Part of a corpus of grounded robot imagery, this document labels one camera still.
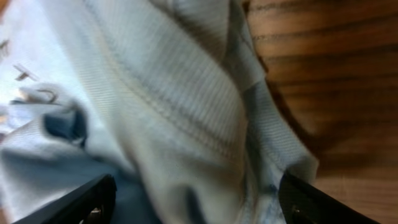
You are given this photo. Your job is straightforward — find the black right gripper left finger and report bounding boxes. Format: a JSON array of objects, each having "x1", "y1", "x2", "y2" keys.
[{"x1": 13, "y1": 174, "x2": 117, "y2": 224}]

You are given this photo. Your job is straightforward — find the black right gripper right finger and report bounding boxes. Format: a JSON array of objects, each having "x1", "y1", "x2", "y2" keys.
[{"x1": 279, "y1": 173, "x2": 378, "y2": 224}]

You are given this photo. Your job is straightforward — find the light blue t-shirt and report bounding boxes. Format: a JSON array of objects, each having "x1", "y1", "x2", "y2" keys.
[{"x1": 1, "y1": 0, "x2": 318, "y2": 223}]

